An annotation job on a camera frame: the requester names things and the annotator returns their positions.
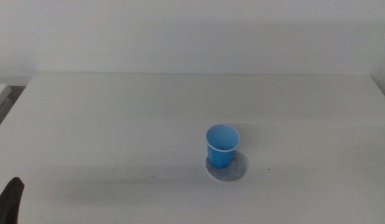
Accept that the round grey cup mat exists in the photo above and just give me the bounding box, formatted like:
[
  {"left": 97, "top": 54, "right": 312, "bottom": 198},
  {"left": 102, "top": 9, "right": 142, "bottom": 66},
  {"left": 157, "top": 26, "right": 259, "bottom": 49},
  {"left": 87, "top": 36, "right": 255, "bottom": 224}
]
[{"left": 205, "top": 150, "right": 249, "bottom": 183}]

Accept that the blue plastic cup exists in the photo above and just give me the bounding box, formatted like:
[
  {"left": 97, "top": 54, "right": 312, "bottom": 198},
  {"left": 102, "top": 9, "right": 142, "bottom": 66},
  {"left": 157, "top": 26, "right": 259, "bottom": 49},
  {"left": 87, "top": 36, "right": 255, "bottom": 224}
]
[{"left": 206, "top": 124, "right": 242, "bottom": 169}]

